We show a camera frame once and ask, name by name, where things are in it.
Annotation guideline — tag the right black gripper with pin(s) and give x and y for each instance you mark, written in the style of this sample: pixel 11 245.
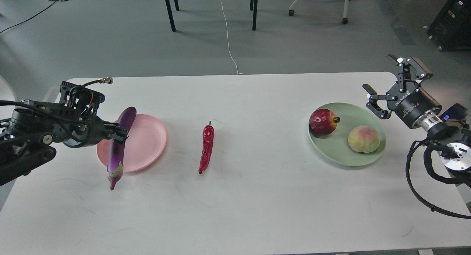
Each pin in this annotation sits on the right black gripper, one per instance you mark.
pixel 409 104

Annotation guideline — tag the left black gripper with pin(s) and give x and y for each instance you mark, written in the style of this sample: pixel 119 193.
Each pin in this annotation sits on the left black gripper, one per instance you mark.
pixel 90 134

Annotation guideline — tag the purple eggplant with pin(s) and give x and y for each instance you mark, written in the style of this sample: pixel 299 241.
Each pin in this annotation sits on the purple eggplant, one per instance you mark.
pixel 115 160

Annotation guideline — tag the green pink peach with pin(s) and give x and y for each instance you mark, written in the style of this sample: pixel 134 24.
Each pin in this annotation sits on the green pink peach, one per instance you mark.
pixel 364 139

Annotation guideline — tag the red pomegranate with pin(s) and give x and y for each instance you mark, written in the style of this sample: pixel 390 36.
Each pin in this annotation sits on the red pomegranate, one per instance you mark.
pixel 323 122

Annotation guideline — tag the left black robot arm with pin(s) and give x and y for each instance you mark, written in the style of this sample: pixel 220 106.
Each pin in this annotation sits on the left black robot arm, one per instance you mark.
pixel 27 136

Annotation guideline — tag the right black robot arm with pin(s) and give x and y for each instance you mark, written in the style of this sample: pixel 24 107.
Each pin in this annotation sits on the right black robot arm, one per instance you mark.
pixel 447 144

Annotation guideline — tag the pink plate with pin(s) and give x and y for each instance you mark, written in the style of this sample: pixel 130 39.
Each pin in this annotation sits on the pink plate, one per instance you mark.
pixel 145 143

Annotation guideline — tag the black equipment case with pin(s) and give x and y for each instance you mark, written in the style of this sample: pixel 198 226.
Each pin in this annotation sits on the black equipment case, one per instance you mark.
pixel 451 29

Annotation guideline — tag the green plate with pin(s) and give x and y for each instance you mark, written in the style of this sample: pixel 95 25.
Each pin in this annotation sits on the green plate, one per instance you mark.
pixel 335 146

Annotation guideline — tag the red chili pepper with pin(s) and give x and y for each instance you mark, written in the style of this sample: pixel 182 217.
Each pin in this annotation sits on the red chili pepper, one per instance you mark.
pixel 207 146

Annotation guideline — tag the white chair left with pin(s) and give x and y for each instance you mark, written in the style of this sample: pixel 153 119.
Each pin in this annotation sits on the white chair left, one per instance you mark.
pixel 6 93

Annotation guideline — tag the black table legs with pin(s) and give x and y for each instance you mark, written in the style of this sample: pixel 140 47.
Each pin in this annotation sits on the black table legs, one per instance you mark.
pixel 253 6

